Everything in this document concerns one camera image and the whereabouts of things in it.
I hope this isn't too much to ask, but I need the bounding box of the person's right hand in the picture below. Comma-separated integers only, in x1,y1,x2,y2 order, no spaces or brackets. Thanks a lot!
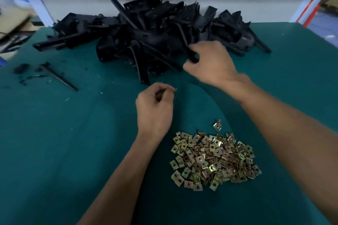
183,41,249,91

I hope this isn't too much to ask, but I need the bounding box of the person's left hand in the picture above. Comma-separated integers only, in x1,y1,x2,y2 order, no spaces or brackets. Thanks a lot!
135,82,176,144

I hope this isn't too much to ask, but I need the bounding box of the black plastic bracket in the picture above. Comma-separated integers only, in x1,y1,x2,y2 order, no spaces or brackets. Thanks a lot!
249,30,273,54
182,45,200,66

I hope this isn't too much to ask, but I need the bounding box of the pile of black plastic brackets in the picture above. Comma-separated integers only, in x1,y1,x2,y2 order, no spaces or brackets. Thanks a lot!
33,0,273,85

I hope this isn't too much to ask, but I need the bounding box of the pile of brass clip nuts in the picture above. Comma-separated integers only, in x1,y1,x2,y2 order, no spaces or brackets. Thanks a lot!
170,130,262,191

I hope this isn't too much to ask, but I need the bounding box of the person's right forearm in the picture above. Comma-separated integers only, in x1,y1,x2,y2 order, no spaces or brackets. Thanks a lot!
224,73,338,225

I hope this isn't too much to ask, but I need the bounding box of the person's left forearm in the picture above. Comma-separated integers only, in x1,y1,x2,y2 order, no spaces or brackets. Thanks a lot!
78,133,162,225

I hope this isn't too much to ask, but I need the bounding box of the thin black plastic strip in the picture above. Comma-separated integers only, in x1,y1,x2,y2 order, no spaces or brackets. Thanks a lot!
38,62,79,91

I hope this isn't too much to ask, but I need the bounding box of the green table cloth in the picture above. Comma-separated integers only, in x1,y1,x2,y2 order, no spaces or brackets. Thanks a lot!
0,22,338,225

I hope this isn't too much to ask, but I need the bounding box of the small black plastic scrap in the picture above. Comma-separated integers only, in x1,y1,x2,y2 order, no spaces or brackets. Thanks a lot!
13,63,31,74

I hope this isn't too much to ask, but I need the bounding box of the brown cardboard piece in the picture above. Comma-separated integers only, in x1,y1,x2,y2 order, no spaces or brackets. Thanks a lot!
0,7,32,38

